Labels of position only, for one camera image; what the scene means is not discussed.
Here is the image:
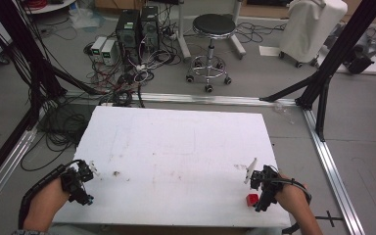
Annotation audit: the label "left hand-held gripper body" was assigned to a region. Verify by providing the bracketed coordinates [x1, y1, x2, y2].
[60, 160, 95, 207]

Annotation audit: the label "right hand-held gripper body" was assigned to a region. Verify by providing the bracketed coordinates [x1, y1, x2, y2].
[250, 164, 284, 213]

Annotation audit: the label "red cube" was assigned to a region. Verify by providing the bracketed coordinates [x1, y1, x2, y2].
[246, 193, 259, 208]

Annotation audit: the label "person's right hand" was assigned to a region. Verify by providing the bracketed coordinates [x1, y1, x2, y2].
[274, 174, 311, 218]

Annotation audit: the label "person's left hand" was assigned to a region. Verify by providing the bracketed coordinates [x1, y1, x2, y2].
[23, 177, 71, 224]

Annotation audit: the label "clear plastic wrap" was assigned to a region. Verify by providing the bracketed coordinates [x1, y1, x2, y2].
[272, 101, 297, 126]

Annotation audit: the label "black brace strut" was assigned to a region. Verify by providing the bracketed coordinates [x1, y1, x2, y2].
[315, 76, 333, 142]

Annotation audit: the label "white power supply unit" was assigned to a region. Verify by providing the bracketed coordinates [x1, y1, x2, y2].
[101, 39, 118, 67]
[90, 36, 108, 62]

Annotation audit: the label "white paper sheet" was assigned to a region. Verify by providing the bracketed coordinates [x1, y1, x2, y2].
[258, 44, 282, 58]

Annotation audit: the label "white stand leg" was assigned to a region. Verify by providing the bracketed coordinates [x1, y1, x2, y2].
[229, 0, 248, 61]
[175, 0, 193, 63]

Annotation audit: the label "black computer tower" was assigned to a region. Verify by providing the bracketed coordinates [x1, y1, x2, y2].
[140, 5, 161, 54]
[115, 9, 142, 66]

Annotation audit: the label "black round stool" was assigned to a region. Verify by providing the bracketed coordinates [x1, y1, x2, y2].
[185, 13, 238, 94]

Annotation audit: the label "white covered cart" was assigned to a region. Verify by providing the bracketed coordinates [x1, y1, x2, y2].
[278, 0, 349, 69]

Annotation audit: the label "clear plastic bag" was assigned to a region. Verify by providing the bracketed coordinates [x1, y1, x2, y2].
[68, 5, 106, 31]

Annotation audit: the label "black and grey device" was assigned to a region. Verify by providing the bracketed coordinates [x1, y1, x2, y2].
[345, 32, 376, 75]

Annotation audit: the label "round white table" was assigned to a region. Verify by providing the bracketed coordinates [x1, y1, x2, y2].
[22, 0, 78, 15]

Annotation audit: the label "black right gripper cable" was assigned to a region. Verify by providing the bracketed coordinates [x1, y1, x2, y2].
[268, 175, 313, 235]

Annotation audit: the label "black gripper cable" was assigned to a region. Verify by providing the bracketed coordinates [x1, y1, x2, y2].
[268, 175, 313, 235]
[18, 159, 83, 230]

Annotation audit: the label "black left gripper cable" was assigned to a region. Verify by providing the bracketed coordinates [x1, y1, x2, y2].
[18, 159, 83, 230]

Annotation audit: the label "coil of black cables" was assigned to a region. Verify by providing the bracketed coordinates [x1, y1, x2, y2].
[20, 102, 91, 172]

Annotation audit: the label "aluminium floor rail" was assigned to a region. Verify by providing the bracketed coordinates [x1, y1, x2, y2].
[0, 126, 39, 220]
[63, 91, 299, 108]
[302, 107, 367, 235]

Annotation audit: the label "tangle of floor cables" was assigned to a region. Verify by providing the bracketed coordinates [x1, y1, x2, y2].
[82, 28, 185, 109]

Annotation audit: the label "black floor cables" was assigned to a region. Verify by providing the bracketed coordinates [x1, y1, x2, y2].
[234, 21, 289, 45]

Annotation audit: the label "black frame post with cables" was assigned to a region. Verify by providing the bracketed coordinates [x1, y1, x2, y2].
[0, 0, 103, 102]

